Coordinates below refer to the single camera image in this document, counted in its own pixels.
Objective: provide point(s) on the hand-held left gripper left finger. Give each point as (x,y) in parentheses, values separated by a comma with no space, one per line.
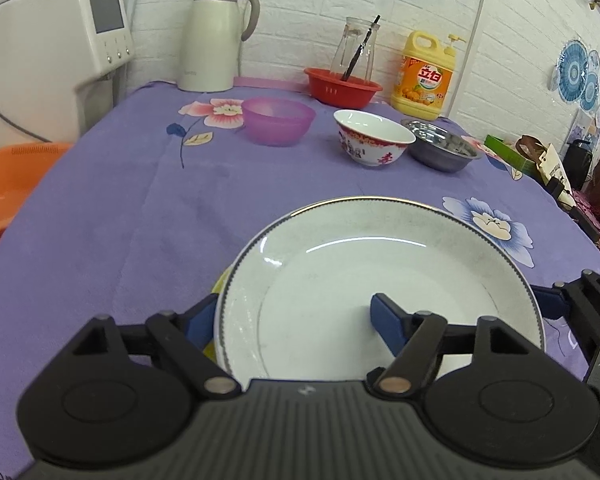
(200,322)

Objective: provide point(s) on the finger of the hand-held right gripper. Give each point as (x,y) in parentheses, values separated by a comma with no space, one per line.
(547,301)

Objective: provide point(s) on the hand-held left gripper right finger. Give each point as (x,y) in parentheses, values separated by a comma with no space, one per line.
(387,320)

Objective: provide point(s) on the yellow plate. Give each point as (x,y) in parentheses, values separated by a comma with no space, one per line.
(219,285)

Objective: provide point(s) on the white plate with dark rim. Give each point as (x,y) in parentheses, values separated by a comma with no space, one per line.
(330,270)

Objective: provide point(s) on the stainless steel bowl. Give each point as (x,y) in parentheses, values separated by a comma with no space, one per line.
(440,157)

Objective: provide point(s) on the white ceramic bowl red pattern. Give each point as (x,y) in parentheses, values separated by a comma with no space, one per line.
(370,147)

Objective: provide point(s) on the purple plastic bowl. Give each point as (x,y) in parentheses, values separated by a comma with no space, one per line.
(275,125)

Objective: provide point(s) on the black power adapter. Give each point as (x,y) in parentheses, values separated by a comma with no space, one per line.
(565,195)

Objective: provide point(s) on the purple floral tablecloth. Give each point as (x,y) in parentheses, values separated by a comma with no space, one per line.
(130,210)

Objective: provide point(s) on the black speaker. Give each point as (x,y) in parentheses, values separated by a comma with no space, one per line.
(577,162)

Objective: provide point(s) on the green box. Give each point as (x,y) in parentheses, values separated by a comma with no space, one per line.
(505,152)

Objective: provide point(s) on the small blue paper fan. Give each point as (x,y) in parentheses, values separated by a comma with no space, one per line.
(589,91)

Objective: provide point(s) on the large blue paper fan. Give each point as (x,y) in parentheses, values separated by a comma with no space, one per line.
(572,70)

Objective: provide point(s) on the red plastic colander basket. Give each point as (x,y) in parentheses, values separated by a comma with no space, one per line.
(340,92)

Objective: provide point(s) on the yellow detergent bottle with pump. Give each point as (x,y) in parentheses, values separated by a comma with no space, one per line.
(422,85)

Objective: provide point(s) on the orange plastic basin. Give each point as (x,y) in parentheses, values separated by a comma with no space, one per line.
(10,170)

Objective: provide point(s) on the black stirring stick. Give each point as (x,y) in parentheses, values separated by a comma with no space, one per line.
(354,57)

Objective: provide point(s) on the clear glass carafe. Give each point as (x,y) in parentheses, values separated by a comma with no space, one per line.
(362,55)

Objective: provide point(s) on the cream thermos jug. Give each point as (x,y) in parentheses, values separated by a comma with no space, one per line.
(210,40)

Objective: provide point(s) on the white water dispenser machine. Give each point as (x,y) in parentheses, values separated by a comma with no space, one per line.
(40,60)

